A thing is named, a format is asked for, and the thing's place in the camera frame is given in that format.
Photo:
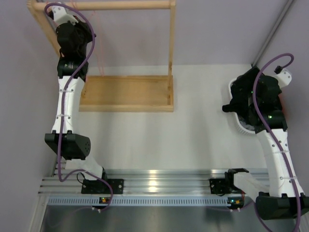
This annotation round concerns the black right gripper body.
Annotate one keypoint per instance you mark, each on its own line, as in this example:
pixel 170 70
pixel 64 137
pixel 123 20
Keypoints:
pixel 250 76

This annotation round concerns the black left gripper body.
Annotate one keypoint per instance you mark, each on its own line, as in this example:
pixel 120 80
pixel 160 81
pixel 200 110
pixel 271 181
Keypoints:
pixel 83 36

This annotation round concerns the red tank top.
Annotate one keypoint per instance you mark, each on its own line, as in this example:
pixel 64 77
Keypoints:
pixel 283 105

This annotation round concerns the black tank top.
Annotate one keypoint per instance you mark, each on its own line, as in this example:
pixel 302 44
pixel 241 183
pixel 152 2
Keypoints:
pixel 239 106

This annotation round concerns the pink hanger of black top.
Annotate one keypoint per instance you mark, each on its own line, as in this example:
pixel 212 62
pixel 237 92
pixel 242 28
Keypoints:
pixel 99 47

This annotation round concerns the grey tank top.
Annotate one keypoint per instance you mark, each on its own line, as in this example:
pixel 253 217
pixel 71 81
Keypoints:
pixel 245 125

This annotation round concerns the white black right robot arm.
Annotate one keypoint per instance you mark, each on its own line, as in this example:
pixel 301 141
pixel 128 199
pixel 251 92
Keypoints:
pixel 256 106

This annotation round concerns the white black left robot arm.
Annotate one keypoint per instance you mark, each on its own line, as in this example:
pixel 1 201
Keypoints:
pixel 73 36

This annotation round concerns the white perforated plastic basket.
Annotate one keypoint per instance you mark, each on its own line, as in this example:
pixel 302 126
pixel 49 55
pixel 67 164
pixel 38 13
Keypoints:
pixel 240 129

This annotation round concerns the wooden clothes rack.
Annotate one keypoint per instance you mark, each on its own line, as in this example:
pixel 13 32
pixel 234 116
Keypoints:
pixel 135 88

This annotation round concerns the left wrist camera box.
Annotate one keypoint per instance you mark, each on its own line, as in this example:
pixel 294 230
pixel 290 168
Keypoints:
pixel 60 15

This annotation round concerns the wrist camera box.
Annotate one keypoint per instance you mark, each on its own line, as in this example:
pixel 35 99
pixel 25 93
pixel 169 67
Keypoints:
pixel 283 76
pixel 60 15

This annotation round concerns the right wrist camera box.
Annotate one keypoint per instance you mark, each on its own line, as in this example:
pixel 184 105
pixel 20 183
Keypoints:
pixel 283 76

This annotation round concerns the aluminium corner post right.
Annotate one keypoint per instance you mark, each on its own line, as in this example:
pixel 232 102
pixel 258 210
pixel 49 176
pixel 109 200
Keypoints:
pixel 288 4

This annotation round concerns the slotted cable duct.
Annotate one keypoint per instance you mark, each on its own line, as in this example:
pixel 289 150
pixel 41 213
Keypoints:
pixel 139 201

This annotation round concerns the aluminium mounting rail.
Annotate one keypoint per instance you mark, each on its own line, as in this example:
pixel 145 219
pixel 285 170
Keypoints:
pixel 143 182

